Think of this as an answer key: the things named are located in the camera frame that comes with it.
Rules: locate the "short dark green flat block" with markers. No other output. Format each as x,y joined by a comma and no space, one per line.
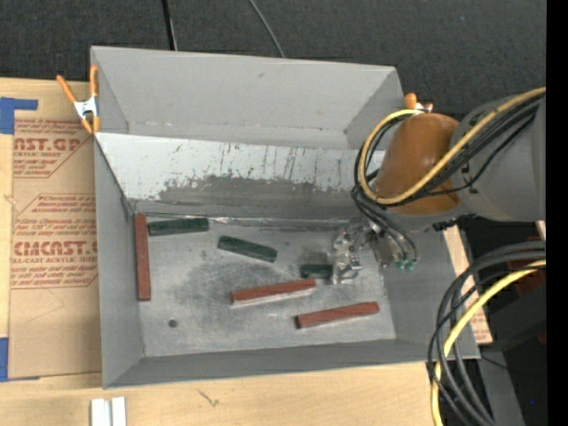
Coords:
315,271

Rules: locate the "grey metal bin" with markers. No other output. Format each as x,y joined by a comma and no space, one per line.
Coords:
248,184

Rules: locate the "brown cardboard board red print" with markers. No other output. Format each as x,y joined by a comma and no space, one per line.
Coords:
53,282

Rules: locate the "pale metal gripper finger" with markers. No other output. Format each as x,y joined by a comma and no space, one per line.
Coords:
345,243
350,268

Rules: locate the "red-brown flat block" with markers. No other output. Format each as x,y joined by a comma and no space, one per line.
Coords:
337,315
273,290
143,260

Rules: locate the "black cylinder on white bracket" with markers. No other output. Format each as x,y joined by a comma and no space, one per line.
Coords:
444,226

